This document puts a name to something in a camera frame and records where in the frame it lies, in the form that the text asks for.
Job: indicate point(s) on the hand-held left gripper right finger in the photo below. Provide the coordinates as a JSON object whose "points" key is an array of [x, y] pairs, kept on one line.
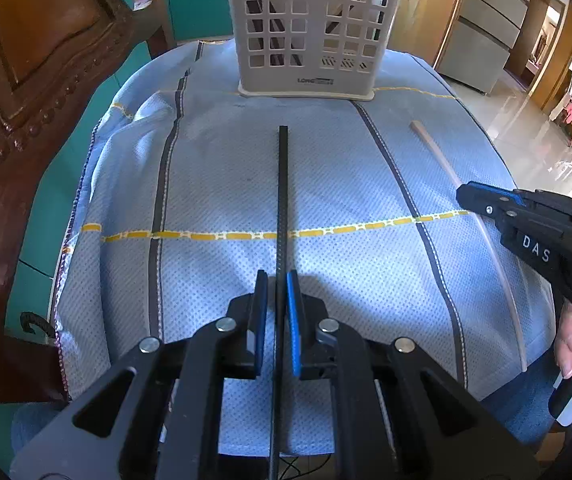
{"points": [[294, 320]]}

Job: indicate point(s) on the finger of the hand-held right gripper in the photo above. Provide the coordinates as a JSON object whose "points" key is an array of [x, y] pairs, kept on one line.
{"points": [[491, 200]]}

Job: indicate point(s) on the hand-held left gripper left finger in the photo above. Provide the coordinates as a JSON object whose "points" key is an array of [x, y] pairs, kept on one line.
{"points": [[262, 310]]}

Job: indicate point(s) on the cream chopstick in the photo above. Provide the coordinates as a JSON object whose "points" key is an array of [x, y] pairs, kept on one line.
{"points": [[437, 153]]}

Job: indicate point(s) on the black chopstick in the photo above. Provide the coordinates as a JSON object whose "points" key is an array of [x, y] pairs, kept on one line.
{"points": [[282, 200]]}

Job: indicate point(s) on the white plastic utensil holder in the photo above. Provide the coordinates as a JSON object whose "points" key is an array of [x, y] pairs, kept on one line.
{"points": [[286, 81]]}

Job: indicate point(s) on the blue striped tablecloth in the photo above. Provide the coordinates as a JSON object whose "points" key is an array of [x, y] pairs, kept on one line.
{"points": [[215, 185]]}

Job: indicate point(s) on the grey drawer cabinet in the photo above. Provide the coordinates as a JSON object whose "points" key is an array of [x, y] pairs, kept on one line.
{"points": [[481, 45]]}

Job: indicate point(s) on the wooden glass door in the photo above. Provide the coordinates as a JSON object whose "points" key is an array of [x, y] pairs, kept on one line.
{"points": [[431, 20]]}

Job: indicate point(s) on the teal cabinet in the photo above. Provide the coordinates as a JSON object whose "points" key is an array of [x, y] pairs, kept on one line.
{"points": [[195, 0]]}

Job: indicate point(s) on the carved wooden chair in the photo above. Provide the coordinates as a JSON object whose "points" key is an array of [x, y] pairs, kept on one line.
{"points": [[25, 60]]}

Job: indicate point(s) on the wooden doorway frame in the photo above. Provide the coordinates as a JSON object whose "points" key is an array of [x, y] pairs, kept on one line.
{"points": [[531, 35]]}

